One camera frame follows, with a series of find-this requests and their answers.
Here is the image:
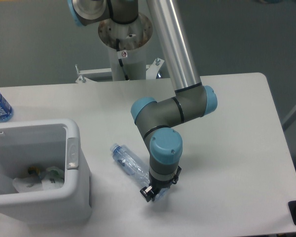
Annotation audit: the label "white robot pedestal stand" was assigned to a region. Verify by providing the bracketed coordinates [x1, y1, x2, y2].
[75, 13, 165, 83]

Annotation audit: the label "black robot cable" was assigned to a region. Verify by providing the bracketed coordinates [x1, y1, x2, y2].
[115, 38, 129, 81]

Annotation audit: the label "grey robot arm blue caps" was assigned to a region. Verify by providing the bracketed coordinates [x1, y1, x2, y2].
[68, 0, 218, 201]

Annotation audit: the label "crumpled trash inside can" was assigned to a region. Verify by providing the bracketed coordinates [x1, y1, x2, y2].
[12, 166, 65, 193]

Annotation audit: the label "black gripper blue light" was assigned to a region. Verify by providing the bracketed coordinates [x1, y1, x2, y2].
[140, 166, 182, 202]

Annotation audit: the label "white plastic trash can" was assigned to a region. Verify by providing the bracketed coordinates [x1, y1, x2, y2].
[0, 119, 92, 224]

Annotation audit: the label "clear plastic bottle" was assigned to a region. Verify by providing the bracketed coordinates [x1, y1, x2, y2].
[110, 143, 170, 201]

